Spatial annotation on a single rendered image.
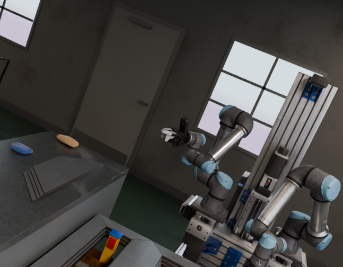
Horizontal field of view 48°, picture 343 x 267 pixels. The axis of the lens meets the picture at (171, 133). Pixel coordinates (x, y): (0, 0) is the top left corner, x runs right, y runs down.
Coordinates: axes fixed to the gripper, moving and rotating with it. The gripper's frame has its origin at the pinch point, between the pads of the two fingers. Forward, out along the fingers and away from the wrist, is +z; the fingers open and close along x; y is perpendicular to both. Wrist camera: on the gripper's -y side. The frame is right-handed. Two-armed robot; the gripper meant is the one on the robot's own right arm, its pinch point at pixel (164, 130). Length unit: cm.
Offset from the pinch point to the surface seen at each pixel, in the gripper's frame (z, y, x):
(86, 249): 32, 60, -19
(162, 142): -248, 111, 196
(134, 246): 6, 56, -25
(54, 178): 43, 40, 10
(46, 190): 54, 38, -1
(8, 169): 60, 44, 23
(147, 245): -2, 56, -26
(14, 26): -122, 83, 461
